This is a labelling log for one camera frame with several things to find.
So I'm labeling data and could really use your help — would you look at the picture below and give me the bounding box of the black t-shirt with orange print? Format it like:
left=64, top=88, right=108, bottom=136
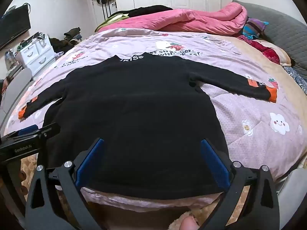
left=19, top=53, right=279, bottom=200

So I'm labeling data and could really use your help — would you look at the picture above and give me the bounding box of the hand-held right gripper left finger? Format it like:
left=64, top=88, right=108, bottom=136
left=25, top=138, right=106, bottom=230

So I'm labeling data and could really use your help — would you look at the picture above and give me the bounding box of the white drawer unit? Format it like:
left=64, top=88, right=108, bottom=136
left=16, top=37, right=56, bottom=76

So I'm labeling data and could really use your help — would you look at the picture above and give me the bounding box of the pink duvet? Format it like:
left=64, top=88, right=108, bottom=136
left=98, top=1, right=248, bottom=35

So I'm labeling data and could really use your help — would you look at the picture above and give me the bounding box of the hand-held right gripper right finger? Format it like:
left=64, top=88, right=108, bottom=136
left=200, top=138, right=281, bottom=230

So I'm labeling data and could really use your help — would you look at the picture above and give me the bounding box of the grey quilted headboard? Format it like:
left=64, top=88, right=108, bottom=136
left=233, top=0, right=307, bottom=70

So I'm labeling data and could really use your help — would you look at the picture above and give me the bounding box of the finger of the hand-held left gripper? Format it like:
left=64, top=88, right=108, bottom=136
left=35, top=122, right=60, bottom=141
left=3, top=125, right=39, bottom=139

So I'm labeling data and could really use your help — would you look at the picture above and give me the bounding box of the tan plush clothing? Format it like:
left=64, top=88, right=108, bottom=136
left=19, top=156, right=250, bottom=230

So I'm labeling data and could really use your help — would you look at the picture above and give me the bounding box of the green and black clothes pile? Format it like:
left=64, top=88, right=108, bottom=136
left=108, top=5, right=173, bottom=19

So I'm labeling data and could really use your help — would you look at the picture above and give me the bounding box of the person's right hand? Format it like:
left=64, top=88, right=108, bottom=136
left=180, top=216, right=200, bottom=230

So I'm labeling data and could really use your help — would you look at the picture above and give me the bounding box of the red blanket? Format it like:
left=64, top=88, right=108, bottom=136
left=240, top=35, right=281, bottom=64

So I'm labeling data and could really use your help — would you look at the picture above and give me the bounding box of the green cloth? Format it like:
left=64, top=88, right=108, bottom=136
left=95, top=13, right=130, bottom=32

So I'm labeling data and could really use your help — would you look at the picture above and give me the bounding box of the pile of black clothes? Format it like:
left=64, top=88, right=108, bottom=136
left=49, top=38, right=73, bottom=53

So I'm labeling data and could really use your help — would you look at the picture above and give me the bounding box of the pink strawberry print quilt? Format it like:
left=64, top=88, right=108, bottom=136
left=0, top=26, right=307, bottom=211

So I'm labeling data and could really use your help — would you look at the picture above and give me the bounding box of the colourful patterned pillow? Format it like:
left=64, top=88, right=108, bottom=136
left=241, top=17, right=270, bottom=40

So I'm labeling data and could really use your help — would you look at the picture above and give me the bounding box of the white door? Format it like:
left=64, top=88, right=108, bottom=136
left=89, top=0, right=118, bottom=28

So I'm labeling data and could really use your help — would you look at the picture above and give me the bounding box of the blue floral pillow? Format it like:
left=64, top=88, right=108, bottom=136
left=283, top=66, right=307, bottom=90

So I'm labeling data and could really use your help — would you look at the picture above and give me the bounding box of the black television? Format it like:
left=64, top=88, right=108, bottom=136
left=0, top=3, right=31, bottom=51

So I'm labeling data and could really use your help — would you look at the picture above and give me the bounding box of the olive jacket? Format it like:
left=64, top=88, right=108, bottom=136
left=64, top=27, right=83, bottom=45

